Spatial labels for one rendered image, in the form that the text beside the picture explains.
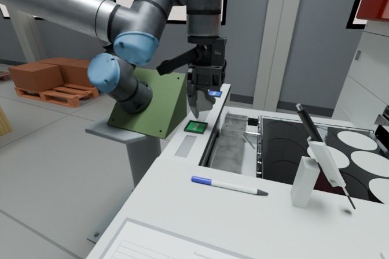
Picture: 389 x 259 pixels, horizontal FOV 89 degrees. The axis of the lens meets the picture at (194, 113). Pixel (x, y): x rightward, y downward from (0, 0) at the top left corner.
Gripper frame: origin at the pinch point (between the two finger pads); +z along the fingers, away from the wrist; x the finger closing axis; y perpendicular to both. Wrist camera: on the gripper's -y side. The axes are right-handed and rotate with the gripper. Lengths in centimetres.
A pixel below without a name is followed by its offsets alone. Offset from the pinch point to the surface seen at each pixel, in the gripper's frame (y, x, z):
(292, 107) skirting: 74, 229, 96
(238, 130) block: 12.0, 10.4, 9.8
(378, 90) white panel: 58, 37, 1
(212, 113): 3.1, 9.7, 4.6
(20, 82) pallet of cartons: -327, 158, 76
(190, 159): 2.9, -13.3, 4.5
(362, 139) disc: 49, 18, 11
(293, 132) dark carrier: 29.3, 15.9, 10.7
